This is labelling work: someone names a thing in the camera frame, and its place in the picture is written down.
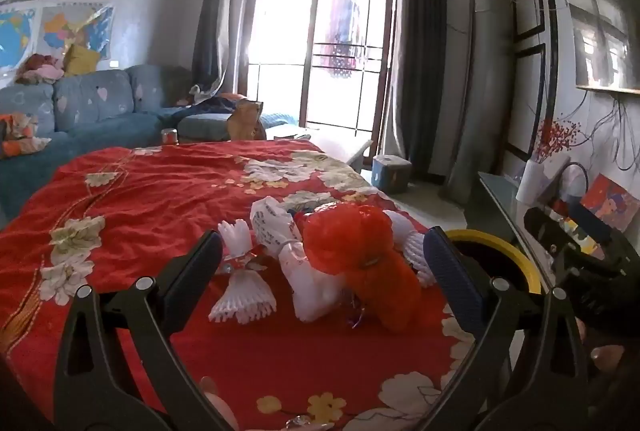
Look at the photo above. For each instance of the colourful folded cloth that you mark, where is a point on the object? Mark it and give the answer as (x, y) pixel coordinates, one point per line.
(20, 136)

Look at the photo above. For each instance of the world map poster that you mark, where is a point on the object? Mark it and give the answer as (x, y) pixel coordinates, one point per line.
(17, 36)

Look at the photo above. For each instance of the grey coffee table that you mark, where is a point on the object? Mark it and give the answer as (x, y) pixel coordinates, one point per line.
(340, 146)

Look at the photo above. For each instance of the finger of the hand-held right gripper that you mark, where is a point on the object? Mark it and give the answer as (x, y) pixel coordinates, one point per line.
(537, 221)

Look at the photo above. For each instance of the red floral blanket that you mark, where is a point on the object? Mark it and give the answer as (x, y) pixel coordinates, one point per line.
(150, 191)

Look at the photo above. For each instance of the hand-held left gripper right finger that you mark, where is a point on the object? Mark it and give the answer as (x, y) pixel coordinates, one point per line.
(450, 276)

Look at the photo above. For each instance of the colourful figure painting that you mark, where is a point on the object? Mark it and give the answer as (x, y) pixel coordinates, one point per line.
(610, 201)

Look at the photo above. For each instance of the small metal can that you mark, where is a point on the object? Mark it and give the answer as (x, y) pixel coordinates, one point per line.
(170, 136)

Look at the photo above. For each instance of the country map poster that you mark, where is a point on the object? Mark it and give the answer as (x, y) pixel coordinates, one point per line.
(75, 28)

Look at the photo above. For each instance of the yellow-rimmed black trash bin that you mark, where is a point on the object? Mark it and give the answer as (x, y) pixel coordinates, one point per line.
(500, 241)

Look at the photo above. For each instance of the person's right hand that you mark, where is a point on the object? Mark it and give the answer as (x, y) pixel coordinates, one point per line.
(607, 358)

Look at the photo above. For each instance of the white foam fruit net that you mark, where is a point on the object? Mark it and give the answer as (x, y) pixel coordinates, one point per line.
(242, 296)
(235, 236)
(415, 251)

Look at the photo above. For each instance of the white printed box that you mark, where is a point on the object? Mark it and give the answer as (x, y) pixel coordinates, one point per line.
(555, 171)

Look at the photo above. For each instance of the yellow cushion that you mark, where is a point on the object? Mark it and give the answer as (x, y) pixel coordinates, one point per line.
(80, 61)

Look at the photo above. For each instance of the white printed plastic bag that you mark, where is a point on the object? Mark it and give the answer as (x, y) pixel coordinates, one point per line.
(272, 223)

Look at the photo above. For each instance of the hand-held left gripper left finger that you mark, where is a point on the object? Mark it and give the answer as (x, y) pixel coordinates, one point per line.
(197, 268)

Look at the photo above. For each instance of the glass-top television cabinet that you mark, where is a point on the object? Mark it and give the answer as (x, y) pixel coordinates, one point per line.
(500, 201)

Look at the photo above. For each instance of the white ribbed vase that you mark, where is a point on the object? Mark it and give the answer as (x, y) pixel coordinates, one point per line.
(529, 183)

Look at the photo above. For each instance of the dark blue cloth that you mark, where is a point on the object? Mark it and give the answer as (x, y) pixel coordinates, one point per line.
(200, 108)

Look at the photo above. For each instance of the wall television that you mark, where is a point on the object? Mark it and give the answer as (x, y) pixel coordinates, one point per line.
(600, 21)

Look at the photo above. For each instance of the grey curtain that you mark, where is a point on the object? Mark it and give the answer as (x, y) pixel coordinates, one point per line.
(215, 21)
(425, 36)

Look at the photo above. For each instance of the hanging laundry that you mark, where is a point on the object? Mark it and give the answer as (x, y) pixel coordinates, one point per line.
(345, 31)

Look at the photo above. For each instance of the blue storage box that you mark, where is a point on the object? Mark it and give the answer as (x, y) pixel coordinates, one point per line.
(392, 173)

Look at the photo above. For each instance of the shiny foil wrapper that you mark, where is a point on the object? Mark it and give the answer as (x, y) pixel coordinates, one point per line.
(245, 263)

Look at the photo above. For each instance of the pile of clothes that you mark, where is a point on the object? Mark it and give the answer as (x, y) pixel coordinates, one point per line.
(40, 68)

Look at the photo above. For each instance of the glass balcony door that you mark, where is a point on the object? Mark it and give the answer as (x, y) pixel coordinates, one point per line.
(280, 11)

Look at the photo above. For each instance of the grey standing air conditioner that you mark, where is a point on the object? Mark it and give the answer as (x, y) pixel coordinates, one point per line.
(485, 86)

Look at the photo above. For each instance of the blue heart-print sofa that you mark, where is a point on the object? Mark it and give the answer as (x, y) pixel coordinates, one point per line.
(90, 101)

